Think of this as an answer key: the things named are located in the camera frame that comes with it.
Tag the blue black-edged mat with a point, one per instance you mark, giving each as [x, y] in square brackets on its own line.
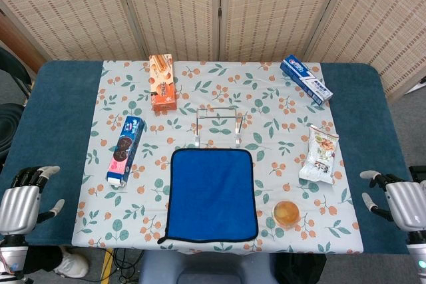
[209, 194]

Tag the blue white toothpaste box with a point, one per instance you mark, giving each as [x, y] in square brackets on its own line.
[306, 79]

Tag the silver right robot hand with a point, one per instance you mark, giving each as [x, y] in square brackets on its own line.
[407, 204]

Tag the black ribbed round object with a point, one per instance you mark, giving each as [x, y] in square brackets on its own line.
[8, 131]

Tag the black fabric cloth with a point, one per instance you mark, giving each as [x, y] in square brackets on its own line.
[303, 267]

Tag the black plastic tray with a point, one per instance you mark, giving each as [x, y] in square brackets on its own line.
[417, 172]

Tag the orange biscuit box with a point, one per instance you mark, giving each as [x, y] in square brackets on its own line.
[162, 87]

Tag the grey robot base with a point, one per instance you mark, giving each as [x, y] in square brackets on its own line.
[206, 267]

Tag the brown wooden panel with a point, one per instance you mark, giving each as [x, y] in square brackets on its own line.
[16, 41]

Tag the clear cup of orange jelly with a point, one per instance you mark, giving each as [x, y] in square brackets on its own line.
[286, 214]

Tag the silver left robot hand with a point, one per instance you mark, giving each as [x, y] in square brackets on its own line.
[18, 207]

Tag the white sneaker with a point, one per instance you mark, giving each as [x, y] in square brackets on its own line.
[73, 264]

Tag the black chair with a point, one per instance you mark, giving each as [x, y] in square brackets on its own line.
[10, 61]

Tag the floral print tablecloth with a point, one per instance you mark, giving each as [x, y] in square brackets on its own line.
[233, 81]

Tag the dark trouser leg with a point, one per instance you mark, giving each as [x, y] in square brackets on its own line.
[43, 259]

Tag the white nut snack bag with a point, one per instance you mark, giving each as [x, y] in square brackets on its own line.
[319, 157]

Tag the teal fabric table cover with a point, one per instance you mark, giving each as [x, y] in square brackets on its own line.
[60, 114]

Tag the white object on floor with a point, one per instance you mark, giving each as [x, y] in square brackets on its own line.
[419, 85]

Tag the bamboo folding screen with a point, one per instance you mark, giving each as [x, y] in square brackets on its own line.
[266, 8]

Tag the blue chocolate cookie box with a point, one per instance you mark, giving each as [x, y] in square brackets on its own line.
[124, 151]

